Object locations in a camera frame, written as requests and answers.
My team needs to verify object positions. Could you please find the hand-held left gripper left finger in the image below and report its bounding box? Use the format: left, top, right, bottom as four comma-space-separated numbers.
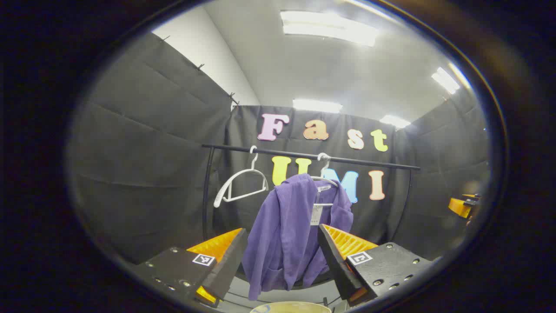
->
132, 228, 248, 307

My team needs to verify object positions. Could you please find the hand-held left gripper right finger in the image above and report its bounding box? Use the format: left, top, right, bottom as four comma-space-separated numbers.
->
318, 224, 435, 307

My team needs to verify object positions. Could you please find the beige laundry hamper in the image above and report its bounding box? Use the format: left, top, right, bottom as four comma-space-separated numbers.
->
250, 301, 332, 313

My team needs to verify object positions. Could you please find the purple knit cardigan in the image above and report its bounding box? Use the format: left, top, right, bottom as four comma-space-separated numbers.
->
242, 174, 354, 301

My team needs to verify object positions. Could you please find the white plastic hanger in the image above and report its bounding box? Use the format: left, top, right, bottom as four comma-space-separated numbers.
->
311, 153, 339, 207
213, 146, 269, 208

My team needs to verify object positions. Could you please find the black clothes rack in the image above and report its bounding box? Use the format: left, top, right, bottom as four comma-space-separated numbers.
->
202, 144, 421, 305

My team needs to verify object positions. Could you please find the black backdrop cloth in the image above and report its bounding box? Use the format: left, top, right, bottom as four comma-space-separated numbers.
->
65, 33, 491, 266

